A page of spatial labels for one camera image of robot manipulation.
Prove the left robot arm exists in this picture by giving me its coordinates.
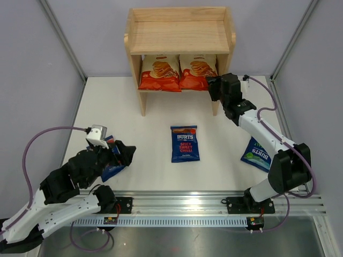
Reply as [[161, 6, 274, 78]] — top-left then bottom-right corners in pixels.
[[1, 140, 136, 254]]

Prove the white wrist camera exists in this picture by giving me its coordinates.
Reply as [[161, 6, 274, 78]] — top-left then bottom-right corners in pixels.
[[86, 125, 109, 149], [241, 75, 250, 94]]

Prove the blue burts chilli bag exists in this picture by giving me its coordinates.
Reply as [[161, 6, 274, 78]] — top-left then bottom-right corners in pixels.
[[101, 135, 125, 182], [170, 125, 200, 163]]

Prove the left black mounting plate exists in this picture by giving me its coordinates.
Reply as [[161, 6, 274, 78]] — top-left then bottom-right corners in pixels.
[[113, 196, 133, 214]]

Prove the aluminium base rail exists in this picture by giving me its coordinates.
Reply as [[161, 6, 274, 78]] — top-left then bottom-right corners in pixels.
[[114, 191, 327, 216]]

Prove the cassava chips bag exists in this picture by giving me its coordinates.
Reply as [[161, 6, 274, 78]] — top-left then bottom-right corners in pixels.
[[179, 54, 218, 91], [138, 54, 182, 92]]

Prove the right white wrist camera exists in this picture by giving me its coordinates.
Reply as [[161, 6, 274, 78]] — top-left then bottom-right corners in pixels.
[[241, 75, 250, 94]]

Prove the purple cable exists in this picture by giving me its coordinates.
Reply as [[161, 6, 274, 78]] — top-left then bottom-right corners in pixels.
[[0, 125, 92, 236], [248, 75, 319, 231]]

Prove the blue sea salt vinegar bag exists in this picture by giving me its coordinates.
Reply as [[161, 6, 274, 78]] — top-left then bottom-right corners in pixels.
[[240, 137, 272, 172]]

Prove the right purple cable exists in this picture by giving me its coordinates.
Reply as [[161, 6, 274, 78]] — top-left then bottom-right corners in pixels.
[[248, 75, 319, 231]]

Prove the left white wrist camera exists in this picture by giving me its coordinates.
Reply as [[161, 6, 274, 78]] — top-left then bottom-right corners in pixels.
[[86, 125, 109, 149]]

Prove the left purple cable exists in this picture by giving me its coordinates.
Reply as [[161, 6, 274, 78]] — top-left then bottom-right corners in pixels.
[[0, 125, 92, 236]]

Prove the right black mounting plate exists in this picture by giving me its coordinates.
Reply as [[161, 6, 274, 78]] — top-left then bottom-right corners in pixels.
[[221, 196, 275, 214]]

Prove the black mounting plate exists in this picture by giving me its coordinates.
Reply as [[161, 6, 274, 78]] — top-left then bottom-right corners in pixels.
[[113, 196, 133, 214], [221, 196, 275, 214]]

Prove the white slotted cable duct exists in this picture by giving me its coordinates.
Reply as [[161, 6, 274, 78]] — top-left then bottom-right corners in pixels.
[[74, 216, 248, 228]]

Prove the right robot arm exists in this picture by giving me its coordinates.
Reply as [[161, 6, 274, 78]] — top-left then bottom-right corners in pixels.
[[206, 73, 317, 214]]

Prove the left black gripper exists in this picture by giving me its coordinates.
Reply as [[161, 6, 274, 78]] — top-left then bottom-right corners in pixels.
[[84, 140, 136, 187]]

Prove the wooden two-tier shelf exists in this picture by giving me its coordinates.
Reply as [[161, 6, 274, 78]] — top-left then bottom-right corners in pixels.
[[123, 6, 237, 117]]

